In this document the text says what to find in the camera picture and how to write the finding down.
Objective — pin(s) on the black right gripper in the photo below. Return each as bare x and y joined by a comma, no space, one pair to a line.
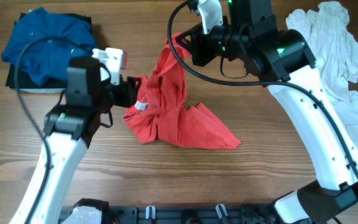
197,45

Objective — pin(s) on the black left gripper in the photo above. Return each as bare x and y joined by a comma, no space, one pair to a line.
130,91

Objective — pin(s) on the red printed t-shirt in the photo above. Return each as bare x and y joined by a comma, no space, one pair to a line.
159,112

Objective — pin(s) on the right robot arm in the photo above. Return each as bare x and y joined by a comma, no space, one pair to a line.
282,62

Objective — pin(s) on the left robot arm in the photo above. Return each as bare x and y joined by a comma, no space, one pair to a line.
94,86

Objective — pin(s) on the light grey folded garment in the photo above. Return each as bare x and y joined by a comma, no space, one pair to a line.
42,90

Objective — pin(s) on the blue polo shirt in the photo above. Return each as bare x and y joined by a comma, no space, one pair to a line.
48,59

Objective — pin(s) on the black folded garment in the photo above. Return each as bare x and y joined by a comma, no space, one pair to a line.
26,82

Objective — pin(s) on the white crumpled t-shirt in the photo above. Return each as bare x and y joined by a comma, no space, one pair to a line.
336,52

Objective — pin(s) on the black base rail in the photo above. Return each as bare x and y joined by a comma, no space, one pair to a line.
220,213

